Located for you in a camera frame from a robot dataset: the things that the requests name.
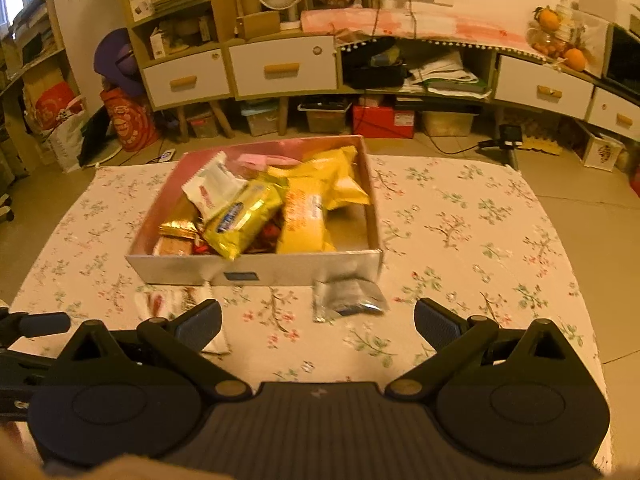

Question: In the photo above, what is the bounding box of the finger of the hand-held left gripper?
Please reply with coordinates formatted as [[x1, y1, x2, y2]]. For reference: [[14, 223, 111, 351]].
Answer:
[[0, 312, 71, 338]]

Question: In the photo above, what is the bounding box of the silver snack packet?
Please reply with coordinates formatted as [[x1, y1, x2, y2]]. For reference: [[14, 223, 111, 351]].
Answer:
[[311, 276, 392, 324]]

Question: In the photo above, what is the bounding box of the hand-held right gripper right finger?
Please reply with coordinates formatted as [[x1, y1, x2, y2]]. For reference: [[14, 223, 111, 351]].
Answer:
[[387, 297, 587, 403]]

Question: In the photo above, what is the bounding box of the yellow snack packet blue label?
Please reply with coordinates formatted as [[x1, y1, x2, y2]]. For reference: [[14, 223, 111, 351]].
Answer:
[[201, 179, 289, 262]]

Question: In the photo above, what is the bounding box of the gold snack packet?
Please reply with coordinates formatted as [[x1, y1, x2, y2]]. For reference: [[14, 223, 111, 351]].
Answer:
[[158, 219, 202, 242]]

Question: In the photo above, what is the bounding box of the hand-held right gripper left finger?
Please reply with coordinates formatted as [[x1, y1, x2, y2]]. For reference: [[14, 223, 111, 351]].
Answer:
[[54, 299, 255, 404]]

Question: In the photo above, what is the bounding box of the white snack packet red label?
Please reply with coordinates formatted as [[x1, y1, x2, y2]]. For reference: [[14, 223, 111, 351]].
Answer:
[[181, 151, 249, 222], [134, 284, 232, 357]]

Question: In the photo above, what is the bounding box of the orange printed bag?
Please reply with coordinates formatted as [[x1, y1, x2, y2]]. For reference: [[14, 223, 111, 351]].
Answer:
[[99, 86, 162, 154]]

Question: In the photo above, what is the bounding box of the wooden storage cabinet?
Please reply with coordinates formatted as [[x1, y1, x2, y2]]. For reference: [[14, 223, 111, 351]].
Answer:
[[121, 0, 640, 147]]

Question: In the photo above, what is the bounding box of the white drawer wooden handle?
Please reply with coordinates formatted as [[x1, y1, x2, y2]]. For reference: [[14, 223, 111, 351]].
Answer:
[[586, 86, 640, 139], [228, 34, 338, 99], [141, 47, 232, 109], [494, 54, 594, 114]]

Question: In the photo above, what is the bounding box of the black box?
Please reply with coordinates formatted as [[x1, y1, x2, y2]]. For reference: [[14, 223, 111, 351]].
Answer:
[[341, 36, 409, 92]]

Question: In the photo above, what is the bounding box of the orange fruit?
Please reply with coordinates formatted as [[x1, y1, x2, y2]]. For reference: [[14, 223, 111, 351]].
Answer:
[[564, 46, 588, 72], [536, 6, 562, 32]]

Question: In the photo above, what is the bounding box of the red box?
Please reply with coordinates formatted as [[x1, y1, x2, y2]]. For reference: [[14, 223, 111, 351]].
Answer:
[[351, 104, 417, 139]]

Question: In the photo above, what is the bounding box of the stack of papers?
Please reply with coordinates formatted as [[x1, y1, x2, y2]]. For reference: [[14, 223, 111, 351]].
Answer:
[[401, 51, 489, 99]]

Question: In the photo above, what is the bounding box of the large plain yellow snack packet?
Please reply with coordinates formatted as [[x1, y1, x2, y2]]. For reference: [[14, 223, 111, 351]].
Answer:
[[320, 157, 372, 211]]

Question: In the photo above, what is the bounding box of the person's left forearm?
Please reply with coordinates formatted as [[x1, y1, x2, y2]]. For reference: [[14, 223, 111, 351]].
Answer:
[[0, 422, 46, 480]]

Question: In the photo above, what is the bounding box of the yellow foam mat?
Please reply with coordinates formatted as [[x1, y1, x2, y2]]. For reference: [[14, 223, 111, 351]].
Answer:
[[519, 134, 562, 157]]

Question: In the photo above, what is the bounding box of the white plastic bag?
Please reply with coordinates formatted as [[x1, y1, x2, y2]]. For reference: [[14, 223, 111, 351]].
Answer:
[[49, 94, 91, 172]]

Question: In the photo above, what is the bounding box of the pink cardboard box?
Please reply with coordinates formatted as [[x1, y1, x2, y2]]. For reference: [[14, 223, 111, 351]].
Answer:
[[125, 135, 385, 287]]

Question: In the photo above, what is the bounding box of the black laptop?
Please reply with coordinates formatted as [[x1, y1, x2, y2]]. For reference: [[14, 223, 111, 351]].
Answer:
[[76, 106, 122, 169]]

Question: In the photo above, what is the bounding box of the clear plastic storage bin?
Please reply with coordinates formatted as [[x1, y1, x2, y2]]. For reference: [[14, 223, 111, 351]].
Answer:
[[299, 101, 352, 134], [419, 109, 477, 138], [241, 101, 279, 137], [186, 109, 222, 139]]

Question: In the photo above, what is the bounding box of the glass jar of small fruits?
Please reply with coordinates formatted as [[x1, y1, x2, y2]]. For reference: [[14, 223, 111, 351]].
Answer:
[[526, 26, 569, 59]]

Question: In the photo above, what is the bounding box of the clear beige cake packet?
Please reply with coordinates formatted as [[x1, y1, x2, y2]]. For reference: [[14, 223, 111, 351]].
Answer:
[[151, 236, 194, 257]]

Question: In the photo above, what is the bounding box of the red printed bag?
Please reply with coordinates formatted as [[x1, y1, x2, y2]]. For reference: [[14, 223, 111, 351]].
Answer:
[[24, 81, 77, 132]]

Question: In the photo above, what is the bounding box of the orange cracker snack packet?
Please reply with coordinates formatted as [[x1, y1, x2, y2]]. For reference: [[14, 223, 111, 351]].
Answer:
[[274, 177, 337, 257]]

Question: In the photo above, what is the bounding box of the pink cloth runner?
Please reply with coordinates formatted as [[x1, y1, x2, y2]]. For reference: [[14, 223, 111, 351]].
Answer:
[[299, 6, 542, 54]]

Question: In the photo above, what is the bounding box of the pink snack packet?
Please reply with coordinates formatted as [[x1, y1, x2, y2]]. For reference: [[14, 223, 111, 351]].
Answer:
[[236, 152, 302, 172]]

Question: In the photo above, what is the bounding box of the small white box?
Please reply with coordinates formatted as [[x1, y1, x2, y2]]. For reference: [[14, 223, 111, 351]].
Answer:
[[149, 26, 168, 59]]

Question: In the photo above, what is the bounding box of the floral tablecloth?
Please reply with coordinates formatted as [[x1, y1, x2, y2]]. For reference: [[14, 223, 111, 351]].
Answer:
[[0, 152, 613, 476]]

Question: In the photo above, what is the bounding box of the black power cable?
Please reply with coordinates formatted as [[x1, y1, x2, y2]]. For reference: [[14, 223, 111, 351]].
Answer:
[[372, 0, 418, 86]]

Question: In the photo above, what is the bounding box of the wooden bookshelf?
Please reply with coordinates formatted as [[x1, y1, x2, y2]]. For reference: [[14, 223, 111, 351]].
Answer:
[[0, 0, 77, 177]]

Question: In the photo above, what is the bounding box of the white printed box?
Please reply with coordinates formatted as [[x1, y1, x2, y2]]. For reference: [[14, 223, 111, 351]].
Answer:
[[579, 131, 624, 169]]

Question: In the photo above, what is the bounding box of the black microwave oven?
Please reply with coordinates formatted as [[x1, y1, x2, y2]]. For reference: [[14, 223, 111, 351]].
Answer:
[[601, 24, 640, 97]]

